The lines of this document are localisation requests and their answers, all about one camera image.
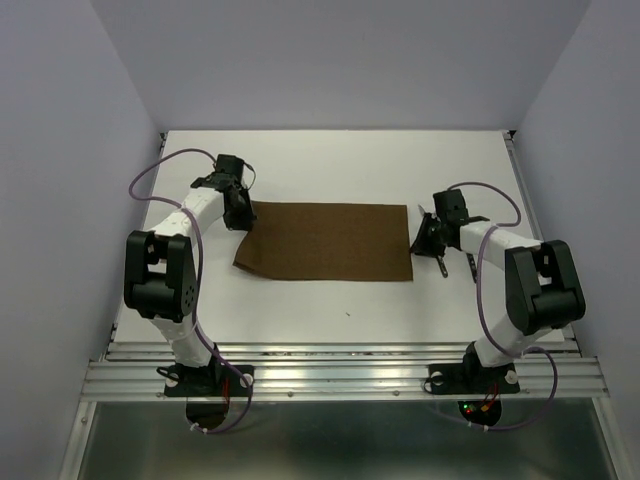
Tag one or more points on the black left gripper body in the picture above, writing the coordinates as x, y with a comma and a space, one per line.
241, 216

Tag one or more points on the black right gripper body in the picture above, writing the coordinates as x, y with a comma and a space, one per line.
429, 239

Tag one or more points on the brown cloth napkin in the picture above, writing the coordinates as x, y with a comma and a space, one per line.
327, 242

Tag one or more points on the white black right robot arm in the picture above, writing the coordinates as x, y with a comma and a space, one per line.
541, 283

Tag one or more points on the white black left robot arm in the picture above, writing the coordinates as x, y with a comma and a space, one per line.
164, 265

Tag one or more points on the silver knife dark handle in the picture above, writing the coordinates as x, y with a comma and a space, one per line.
442, 267

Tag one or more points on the silver fork dark handle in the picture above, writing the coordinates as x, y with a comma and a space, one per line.
473, 266

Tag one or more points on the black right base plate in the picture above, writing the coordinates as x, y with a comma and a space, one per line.
457, 380

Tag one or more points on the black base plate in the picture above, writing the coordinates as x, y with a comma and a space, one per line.
215, 380
457, 380

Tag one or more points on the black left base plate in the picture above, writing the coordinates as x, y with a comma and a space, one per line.
215, 380

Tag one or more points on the aluminium rail frame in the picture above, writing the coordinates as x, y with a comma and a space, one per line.
339, 367

